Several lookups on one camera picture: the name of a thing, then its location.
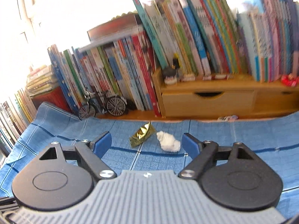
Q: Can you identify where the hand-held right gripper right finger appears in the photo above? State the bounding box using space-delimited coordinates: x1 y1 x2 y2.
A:
179 133 255 180

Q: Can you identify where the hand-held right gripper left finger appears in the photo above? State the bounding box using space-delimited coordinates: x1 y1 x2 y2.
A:
38 131 117 180

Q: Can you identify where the white tissue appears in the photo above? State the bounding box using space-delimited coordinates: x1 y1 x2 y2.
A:
156 131 181 152

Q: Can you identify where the gold wrapper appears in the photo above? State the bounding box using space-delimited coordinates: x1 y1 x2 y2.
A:
130 121 156 148

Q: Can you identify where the row of tall upright books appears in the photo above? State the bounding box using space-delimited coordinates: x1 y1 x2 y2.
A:
47 31 163 118

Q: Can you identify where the stack of flat books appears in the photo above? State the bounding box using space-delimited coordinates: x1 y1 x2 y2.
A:
27 65 59 96

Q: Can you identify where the row of thin leaning books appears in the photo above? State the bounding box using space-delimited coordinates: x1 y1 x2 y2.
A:
0 87 39 154

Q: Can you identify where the row of colourful upright books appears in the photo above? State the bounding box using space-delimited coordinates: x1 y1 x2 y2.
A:
131 0 239 76

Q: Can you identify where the row of pale blue books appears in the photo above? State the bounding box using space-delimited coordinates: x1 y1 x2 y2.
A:
236 0 299 83

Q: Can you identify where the blue checked cloth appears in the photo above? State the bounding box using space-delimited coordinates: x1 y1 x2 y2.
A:
0 101 299 213

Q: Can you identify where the miniature bicycle model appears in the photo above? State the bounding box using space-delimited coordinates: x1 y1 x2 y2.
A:
78 90 127 120

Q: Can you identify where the wooden drawer shelf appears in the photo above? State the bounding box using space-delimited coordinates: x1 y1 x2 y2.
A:
152 66 299 119

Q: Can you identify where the small pink patterned wrapper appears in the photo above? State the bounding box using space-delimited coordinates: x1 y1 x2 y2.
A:
217 114 239 122

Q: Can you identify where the red plastic crate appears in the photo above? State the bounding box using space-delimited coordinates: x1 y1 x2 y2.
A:
31 86 72 113

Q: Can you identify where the pink white candy strip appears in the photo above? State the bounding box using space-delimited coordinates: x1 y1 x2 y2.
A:
181 73 234 81

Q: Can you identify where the small dark-haired figurine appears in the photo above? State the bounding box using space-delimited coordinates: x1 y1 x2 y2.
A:
162 52 183 85

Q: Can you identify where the small red toy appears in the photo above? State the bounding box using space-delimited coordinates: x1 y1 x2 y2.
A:
280 74 299 87

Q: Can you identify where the flat grey book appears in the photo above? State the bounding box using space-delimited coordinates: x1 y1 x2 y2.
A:
87 13 144 43

